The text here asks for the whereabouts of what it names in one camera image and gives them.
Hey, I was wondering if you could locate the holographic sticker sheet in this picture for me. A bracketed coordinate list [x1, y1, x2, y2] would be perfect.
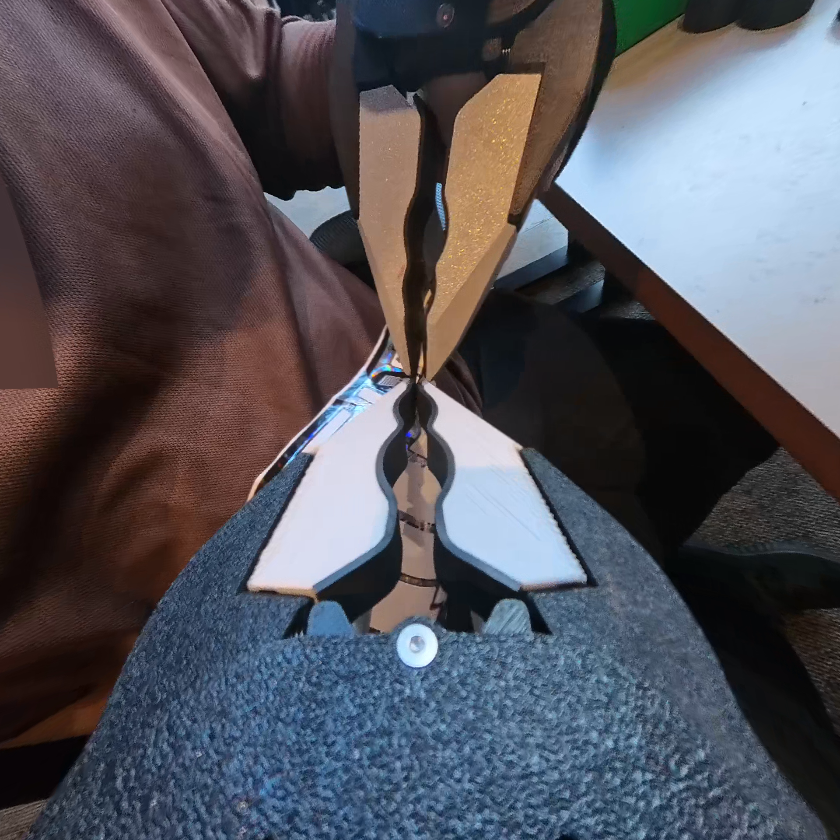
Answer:
[252, 331, 460, 634]

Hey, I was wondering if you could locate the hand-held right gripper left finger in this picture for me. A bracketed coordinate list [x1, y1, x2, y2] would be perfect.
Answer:
[248, 382, 416, 601]

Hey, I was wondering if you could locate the person's left forearm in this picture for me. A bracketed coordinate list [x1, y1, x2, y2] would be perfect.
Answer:
[217, 0, 362, 201]

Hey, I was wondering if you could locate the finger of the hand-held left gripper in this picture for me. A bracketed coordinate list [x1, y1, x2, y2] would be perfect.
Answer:
[360, 88, 422, 370]
[422, 73, 542, 379]

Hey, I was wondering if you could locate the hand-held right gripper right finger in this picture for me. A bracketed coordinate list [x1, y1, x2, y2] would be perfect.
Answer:
[423, 382, 587, 592]

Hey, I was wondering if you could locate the green plastic bin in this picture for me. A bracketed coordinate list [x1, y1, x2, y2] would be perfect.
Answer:
[610, 0, 697, 56]

